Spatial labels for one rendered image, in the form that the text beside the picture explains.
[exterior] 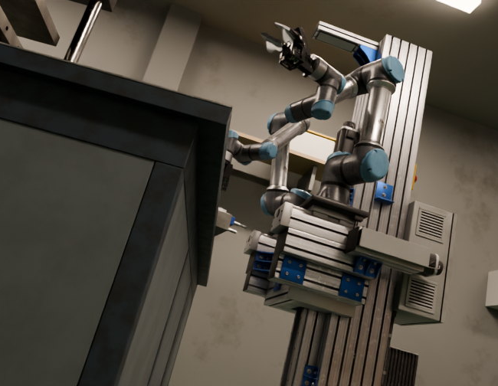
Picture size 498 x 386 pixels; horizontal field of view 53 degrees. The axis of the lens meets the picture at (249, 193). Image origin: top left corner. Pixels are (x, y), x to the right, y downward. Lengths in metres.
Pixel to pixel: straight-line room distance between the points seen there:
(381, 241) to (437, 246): 0.47
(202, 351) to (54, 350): 3.31
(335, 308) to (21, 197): 1.37
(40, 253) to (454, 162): 4.74
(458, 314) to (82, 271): 4.34
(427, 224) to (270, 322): 2.24
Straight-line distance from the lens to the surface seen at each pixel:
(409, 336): 4.67
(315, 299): 1.96
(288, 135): 2.37
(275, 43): 1.81
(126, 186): 0.86
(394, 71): 2.10
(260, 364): 4.19
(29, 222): 0.87
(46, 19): 2.34
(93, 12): 2.55
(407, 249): 1.86
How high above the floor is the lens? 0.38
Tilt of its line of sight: 19 degrees up
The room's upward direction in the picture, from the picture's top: 15 degrees clockwise
